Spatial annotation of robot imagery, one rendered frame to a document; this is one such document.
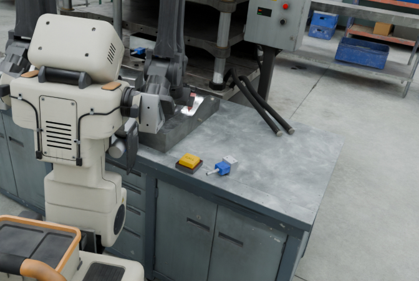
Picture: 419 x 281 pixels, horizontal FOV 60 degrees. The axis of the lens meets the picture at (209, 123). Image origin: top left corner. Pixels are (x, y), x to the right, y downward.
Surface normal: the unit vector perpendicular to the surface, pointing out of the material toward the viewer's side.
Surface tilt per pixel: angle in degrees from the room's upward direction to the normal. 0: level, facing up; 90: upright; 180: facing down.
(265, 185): 0
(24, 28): 81
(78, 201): 82
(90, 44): 47
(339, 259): 0
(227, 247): 90
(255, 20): 90
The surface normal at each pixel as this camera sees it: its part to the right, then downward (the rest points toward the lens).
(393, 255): 0.09, -0.87
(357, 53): -0.42, 0.45
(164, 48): -0.13, 0.32
